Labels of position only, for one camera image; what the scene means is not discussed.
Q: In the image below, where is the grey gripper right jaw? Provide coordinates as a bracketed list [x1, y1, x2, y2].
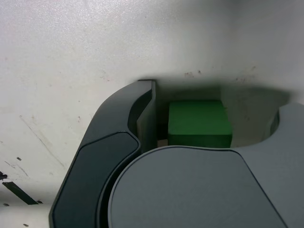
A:
[107, 102, 304, 228]

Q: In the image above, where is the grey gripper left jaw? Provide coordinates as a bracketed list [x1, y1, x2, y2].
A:
[48, 79, 159, 228]

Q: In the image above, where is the green cube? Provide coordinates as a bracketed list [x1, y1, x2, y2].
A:
[167, 100, 233, 149]

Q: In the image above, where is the black tape strip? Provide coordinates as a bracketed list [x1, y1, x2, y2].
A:
[0, 171, 44, 206]

